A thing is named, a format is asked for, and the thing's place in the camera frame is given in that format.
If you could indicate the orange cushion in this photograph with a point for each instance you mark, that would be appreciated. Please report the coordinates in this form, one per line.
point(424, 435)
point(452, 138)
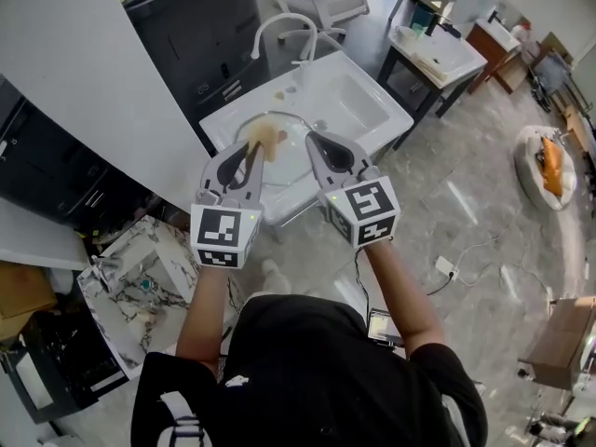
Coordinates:
point(551, 163)

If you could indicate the person's black shirt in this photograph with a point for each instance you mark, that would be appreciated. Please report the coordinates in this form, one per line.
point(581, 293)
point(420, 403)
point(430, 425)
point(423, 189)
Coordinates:
point(316, 380)

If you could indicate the tall black cabinet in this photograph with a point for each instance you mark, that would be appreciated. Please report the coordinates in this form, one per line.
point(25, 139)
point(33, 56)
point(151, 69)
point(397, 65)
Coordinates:
point(200, 40)

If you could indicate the brown cardboard box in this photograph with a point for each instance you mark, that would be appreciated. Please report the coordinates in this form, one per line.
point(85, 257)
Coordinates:
point(23, 296)

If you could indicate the small black screen device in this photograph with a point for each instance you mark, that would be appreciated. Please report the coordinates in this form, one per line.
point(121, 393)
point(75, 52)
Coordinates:
point(384, 326)

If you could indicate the low black drawer cabinet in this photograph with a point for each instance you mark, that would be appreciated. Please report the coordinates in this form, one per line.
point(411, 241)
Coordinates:
point(51, 166)

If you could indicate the person's white shoe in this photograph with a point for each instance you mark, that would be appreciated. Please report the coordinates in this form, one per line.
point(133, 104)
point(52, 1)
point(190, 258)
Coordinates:
point(275, 275)

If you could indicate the beige sponge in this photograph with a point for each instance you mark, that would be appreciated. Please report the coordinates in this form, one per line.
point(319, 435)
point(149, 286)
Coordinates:
point(264, 138)

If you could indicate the white sink on black stand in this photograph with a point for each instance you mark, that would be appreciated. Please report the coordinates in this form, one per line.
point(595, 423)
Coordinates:
point(442, 58)

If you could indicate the glass pot lid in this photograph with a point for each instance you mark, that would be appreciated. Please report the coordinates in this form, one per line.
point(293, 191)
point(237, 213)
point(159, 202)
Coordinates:
point(291, 156)

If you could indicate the white curved faucet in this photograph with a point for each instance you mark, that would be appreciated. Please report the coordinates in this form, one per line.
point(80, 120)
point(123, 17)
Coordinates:
point(312, 31)

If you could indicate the person's right forearm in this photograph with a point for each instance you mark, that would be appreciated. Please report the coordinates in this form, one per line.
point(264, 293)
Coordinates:
point(400, 296)

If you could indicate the marble pattern vanity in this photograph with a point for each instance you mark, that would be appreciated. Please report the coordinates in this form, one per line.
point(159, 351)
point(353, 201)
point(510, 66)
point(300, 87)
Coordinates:
point(135, 291)

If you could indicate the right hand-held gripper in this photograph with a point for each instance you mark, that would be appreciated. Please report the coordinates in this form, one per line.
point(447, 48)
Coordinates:
point(365, 207)

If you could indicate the teal cup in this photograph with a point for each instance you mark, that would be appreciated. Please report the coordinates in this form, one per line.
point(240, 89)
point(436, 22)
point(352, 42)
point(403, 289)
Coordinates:
point(421, 19)

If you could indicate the wooden vanity with white basin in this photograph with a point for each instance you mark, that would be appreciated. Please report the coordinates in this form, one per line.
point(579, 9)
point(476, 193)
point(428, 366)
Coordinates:
point(496, 49)

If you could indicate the white ceramic sink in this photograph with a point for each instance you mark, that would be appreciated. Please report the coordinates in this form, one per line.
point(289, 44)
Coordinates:
point(354, 105)

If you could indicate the white pet bed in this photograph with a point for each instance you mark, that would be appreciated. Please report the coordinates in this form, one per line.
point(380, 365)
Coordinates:
point(526, 156)

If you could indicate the white power strip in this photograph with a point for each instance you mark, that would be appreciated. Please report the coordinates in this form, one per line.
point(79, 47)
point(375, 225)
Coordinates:
point(448, 267)

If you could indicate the person's left forearm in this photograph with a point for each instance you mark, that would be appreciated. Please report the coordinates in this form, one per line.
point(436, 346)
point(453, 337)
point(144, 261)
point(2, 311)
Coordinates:
point(205, 305)

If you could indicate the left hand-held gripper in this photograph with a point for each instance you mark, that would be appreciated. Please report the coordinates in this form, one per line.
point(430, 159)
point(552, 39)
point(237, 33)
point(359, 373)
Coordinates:
point(219, 233)

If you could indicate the black faucet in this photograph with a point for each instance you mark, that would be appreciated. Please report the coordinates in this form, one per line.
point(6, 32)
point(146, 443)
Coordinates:
point(430, 21)

